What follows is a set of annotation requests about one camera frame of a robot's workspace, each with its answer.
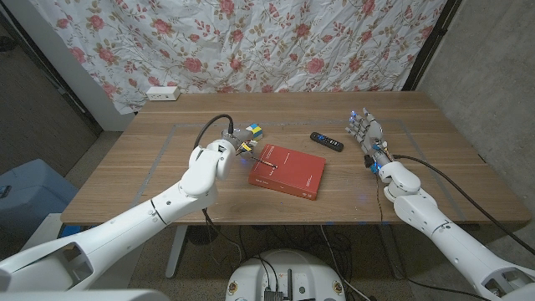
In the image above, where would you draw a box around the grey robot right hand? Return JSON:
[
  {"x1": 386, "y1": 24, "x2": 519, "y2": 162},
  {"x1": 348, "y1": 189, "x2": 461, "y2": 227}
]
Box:
[{"x1": 344, "y1": 107, "x2": 394, "y2": 173}]

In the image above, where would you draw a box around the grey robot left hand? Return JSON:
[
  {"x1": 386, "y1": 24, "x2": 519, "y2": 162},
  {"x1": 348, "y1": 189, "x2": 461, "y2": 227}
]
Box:
[{"x1": 220, "y1": 126, "x2": 257, "y2": 158}]

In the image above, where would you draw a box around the black mechanical pencil yellow label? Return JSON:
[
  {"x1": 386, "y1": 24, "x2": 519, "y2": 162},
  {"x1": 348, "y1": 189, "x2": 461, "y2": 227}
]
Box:
[{"x1": 244, "y1": 154, "x2": 278, "y2": 170}]

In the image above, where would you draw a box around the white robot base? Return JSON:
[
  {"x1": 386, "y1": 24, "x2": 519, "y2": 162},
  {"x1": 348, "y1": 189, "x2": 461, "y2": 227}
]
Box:
[{"x1": 225, "y1": 249, "x2": 347, "y2": 301}]

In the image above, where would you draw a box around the small colourful Rubik's cube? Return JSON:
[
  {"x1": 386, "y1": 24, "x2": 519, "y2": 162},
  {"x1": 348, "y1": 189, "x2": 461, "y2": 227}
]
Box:
[{"x1": 246, "y1": 123, "x2": 264, "y2": 141}]

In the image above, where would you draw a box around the black TV remote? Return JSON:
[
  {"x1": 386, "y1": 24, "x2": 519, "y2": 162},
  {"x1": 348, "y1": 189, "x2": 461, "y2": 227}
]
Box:
[{"x1": 309, "y1": 131, "x2": 345, "y2": 153}]

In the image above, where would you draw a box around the red hardcover book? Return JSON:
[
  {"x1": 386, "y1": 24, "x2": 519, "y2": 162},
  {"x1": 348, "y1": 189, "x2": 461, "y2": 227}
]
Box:
[{"x1": 247, "y1": 144, "x2": 327, "y2": 202}]

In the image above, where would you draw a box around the white power strip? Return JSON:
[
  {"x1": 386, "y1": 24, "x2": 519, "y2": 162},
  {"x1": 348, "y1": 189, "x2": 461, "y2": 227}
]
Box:
[{"x1": 145, "y1": 85, "x2": 181, "y2": 102}]

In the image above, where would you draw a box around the floral rose backdrop cloth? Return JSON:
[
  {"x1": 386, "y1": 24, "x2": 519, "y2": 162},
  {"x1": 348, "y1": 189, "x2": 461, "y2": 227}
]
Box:
[{"x1": 28, "y1": 0, "x2": 448, "y2": 116}]

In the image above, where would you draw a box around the black backdrop stand pole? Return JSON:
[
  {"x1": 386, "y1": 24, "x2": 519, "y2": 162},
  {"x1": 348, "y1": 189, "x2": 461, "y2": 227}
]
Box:
[{"x1": 401, "y1": 0, "x2": 463, "y2": 92}]

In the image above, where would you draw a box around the black round floor fan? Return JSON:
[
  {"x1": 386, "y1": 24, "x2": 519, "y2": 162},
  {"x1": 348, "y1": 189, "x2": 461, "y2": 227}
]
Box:
[{"x1": 186, "y1": 225, "x2": 222, "y2": 247}]

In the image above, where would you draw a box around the grey metal table leg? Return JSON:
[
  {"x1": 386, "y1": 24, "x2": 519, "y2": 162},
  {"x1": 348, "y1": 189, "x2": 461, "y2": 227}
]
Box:
[
  {"x1": 165, "y1": 225, "x2": 189, "y2": 280},
  {"x1": 378, "y1": 224, "x2": 405, "y2": 280}
]

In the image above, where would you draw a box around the blue foot pedal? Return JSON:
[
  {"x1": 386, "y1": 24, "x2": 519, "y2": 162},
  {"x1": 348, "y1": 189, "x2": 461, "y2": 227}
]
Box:
[{"x1": 59, "y1": 225, "x2": 83, "y2": 239}]

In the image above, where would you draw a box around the blue plastic bin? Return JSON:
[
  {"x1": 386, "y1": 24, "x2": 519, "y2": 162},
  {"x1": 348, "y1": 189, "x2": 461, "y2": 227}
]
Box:
[{"x1": 0, "y1": 158, "x2": 79, "y2": 242}]

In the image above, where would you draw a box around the white low platform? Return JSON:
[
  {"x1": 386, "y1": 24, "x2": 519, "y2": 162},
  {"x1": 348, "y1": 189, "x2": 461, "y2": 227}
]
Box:
[{"x1": 20, "y1": 212, "x2": 145, "y2": 289}]

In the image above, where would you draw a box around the white robot torso edge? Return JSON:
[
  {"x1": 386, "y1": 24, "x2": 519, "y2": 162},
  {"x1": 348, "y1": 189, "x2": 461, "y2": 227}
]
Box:
[{"x1": 0, "y1": 288, "x2": 171, "y2": 301}]

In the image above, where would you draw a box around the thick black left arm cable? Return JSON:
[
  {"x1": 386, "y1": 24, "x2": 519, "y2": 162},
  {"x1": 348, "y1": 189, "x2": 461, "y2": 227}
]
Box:
[{"x1": 192, "y1": 113, "x2": 246, "y2": 264}]

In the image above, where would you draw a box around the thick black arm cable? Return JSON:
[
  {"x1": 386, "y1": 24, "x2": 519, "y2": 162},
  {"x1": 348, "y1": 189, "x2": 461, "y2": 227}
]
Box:
[
  {"x1": 392, "y1": 154, "x2": 535, "y2": 256},
  {"x1": 192, "y1": 113, "x2": 246, "y2": 264}
]

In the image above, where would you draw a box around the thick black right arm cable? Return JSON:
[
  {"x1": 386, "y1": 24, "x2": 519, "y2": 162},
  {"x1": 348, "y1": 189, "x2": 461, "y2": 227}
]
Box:
[{"x1": 392, "y1": 154, "x2": 535, "y2": 256}]

